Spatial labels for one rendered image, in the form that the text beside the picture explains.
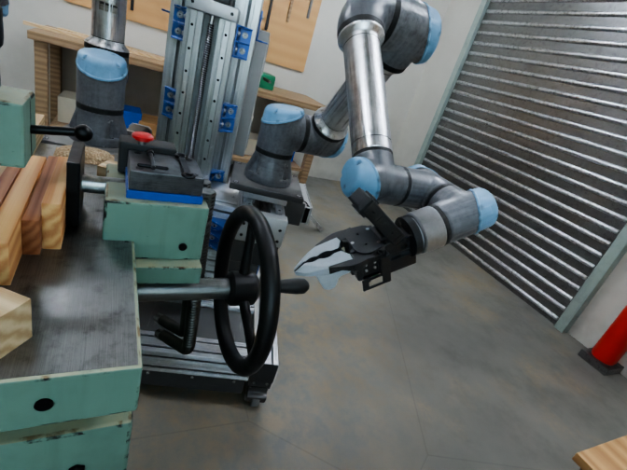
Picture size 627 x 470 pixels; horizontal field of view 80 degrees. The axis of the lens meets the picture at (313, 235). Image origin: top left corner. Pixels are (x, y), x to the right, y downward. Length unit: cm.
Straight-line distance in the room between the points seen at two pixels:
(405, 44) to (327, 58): 323
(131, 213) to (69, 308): 16
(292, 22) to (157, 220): 351
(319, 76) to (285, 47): 46
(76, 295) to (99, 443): 16
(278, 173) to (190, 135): 32
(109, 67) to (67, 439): 91
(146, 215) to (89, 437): 27
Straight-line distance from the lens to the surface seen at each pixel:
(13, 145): 51
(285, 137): 113
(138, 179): 55
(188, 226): 57
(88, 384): 41
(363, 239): 61
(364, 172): 64
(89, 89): 119
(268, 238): 56
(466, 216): 67
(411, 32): 92
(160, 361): 139
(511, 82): 381
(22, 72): 392
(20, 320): 41
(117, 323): 44
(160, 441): 144
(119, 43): 133
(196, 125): 125
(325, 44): 412
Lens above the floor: 119
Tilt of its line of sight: 24 degrees down
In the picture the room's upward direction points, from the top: 18 degrees clockwise
